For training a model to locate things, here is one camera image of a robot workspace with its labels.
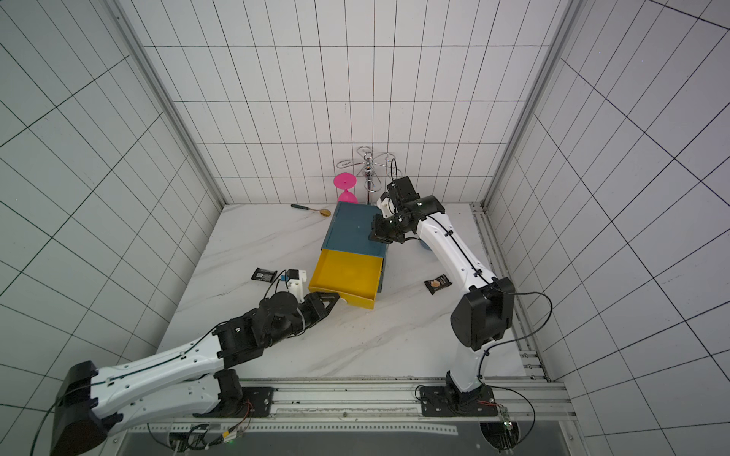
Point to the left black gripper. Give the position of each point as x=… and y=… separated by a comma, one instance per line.
x=316, y=301

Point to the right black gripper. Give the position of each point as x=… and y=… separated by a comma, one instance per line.
x=382, y=229

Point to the yellow drawer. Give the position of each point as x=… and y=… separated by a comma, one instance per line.
x=355, y=277

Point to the teal drawer cabinet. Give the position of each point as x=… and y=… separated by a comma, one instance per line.
x=349, y=232

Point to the black brown cookie packet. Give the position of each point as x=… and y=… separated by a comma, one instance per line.
x=439, y=283

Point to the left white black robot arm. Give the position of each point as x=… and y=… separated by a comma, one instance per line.
x=197, y=378

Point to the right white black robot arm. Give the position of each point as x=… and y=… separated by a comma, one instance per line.
x=480, y=320

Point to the pink hourglass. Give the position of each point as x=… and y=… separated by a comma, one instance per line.
x=345, y=184

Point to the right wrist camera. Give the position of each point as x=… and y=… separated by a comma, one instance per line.
x=386, y=206

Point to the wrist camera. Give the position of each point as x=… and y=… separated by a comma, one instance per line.
x=295, y=280
x=386, y=206

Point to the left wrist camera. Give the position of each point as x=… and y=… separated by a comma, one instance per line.
x=295, y=280

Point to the silver wire cup rack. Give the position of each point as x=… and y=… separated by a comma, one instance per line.
x=377, y=169

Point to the black handled gold spoon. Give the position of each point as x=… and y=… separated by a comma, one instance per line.
x=323, y=212

